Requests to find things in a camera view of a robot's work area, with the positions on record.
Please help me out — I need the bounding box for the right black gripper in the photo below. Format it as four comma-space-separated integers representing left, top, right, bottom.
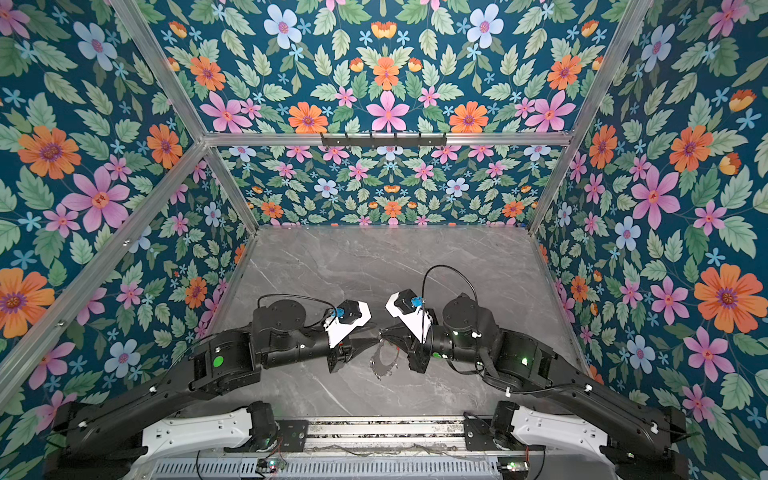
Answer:
380, 321, 490, 375

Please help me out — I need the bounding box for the large keyring with red grip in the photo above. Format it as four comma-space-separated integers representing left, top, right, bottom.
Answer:
369, 340, 400, 380

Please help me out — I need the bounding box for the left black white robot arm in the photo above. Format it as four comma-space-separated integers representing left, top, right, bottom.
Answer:
43, 295, 376, 479

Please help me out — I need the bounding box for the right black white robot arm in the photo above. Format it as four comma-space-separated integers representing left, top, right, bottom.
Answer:
381, 290, 688, 479

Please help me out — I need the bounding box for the left small circuit board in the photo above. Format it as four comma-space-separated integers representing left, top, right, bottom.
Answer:
257, 458, 288, 477

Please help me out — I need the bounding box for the small circuit board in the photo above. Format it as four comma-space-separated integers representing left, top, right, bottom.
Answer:
257, 458, 288, 477
497, 457, 530, 480

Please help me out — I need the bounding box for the right small circuit board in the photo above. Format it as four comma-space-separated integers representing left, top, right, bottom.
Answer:
497, 457, 530, 480

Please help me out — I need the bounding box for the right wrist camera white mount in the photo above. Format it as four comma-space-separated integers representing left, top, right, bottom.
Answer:
386, 289, 433, 343

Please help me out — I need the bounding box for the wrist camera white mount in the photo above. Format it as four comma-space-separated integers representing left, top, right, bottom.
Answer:
322, 300, 371, 348
386, 289, 433, 343

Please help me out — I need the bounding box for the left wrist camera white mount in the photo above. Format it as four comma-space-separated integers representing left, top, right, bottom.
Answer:
322, 300, 371, 348

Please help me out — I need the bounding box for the aluminium front rail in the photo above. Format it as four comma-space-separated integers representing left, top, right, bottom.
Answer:
239, 416, 589, 457

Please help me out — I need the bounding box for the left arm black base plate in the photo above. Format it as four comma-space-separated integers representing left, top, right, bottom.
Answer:
238, 420, 310, 453

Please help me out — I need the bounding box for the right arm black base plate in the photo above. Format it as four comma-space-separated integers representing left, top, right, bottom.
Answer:
463, 415, 515, 452

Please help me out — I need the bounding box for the white slotted cable duct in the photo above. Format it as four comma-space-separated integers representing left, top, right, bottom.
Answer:
149, 457, 501, 479

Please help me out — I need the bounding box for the black hook rail on frame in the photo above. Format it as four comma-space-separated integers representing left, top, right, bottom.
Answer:
320, 133, 448, 148

